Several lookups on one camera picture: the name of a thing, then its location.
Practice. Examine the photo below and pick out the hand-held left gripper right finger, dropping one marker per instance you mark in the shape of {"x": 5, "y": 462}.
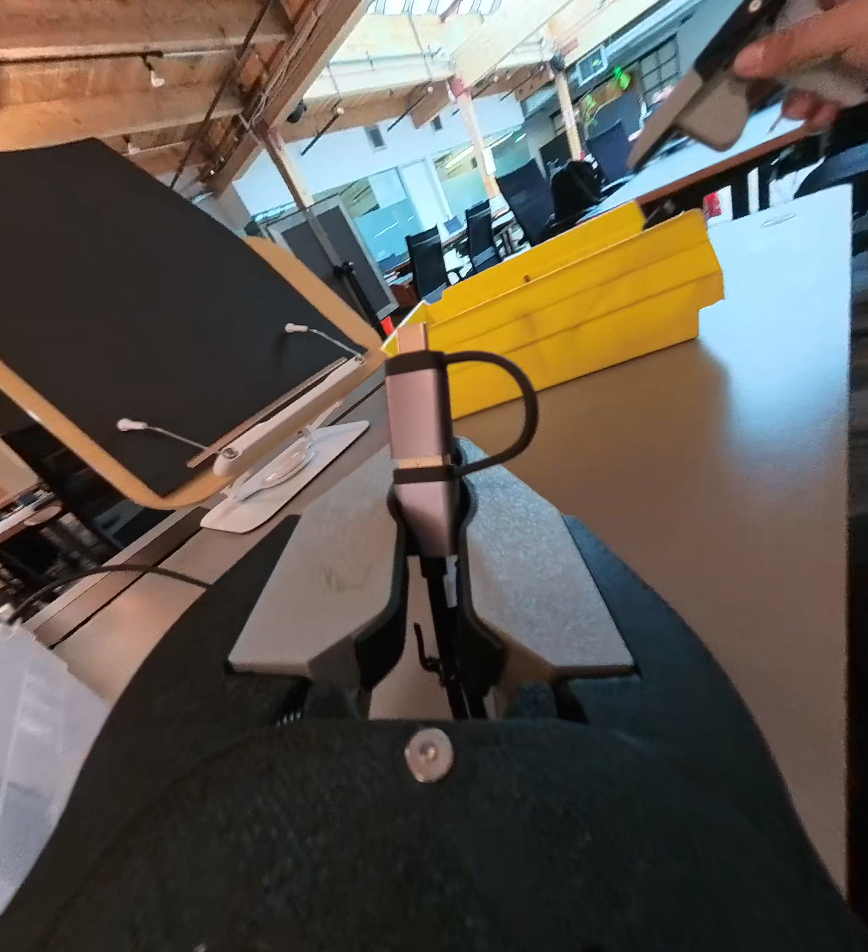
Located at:
{"x": 545, "y": 587}

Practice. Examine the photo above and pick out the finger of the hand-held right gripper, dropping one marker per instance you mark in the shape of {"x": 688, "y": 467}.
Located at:
{"x": 709, "y": 111}

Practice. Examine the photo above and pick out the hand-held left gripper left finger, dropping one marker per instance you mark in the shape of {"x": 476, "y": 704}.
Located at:
{"x": 315, "y": 587}

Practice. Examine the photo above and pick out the grey usb hub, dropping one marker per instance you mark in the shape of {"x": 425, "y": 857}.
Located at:
{"x": 419, "y": 409}

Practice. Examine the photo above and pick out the yellow plastic bin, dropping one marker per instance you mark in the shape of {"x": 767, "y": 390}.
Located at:
{"x": 590, "y": 312}

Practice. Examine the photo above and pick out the clear plastic bin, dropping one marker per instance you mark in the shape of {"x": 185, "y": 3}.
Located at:
{"x": 25, "y": 744}

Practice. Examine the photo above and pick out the black partition board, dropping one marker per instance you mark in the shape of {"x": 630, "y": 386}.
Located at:
{"x": 330, "y": 253}

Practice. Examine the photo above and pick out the black panel with wooden rim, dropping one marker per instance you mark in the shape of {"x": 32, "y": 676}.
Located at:
{"x": 106, "y": 297}

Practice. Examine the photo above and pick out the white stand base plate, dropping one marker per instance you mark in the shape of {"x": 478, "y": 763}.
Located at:
{"x": 337, "y": 439}

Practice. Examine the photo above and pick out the dome security camera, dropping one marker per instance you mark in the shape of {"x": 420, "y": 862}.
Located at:
{"x": 296, "y": 113}

